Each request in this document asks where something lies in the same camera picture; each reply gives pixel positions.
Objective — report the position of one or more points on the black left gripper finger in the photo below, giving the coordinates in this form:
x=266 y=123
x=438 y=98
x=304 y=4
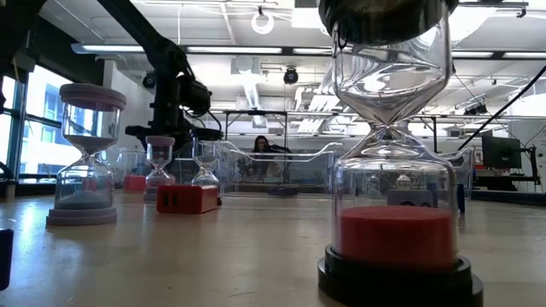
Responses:
x=179 y=138
x=147 y=132

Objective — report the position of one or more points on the small purple hourglass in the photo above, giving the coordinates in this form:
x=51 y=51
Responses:
x=160 y=143

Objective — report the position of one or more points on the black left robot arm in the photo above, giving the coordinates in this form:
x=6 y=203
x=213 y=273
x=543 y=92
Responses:
x=150 y=38

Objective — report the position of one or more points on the clear plastic bin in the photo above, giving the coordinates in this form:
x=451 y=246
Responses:
x=128 y=164
x=298 y=170
x=465 y=166

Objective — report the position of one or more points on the red charger box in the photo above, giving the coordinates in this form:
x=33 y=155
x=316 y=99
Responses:
x=187 y=199

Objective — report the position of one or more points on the large purple hourglass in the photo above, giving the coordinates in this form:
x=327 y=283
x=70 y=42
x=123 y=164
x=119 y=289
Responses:
x=91 y=96

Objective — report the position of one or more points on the long ceiling light strip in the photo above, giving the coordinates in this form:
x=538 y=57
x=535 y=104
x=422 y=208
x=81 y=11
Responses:
x=234 y=50

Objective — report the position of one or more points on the black metal rack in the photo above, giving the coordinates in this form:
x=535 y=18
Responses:
x=256 y=112

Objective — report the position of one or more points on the person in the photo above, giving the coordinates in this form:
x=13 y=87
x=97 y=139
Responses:
x=261 y=145

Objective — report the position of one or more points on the large black hourglass red sand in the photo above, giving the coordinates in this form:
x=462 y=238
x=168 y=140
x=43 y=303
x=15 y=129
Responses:
x=396 y=239

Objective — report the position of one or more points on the blue stick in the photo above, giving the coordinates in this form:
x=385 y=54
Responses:
x=460 y=198

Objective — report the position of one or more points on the black computer monitor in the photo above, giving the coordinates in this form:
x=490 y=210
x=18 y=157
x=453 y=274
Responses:
x=501 y=152

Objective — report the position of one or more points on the black ceiling camera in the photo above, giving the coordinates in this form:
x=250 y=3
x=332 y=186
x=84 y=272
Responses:
x=147 y=81
x=291 y=76

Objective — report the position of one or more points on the white ventilation duct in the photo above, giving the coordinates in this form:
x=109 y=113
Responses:
x=245 y=68

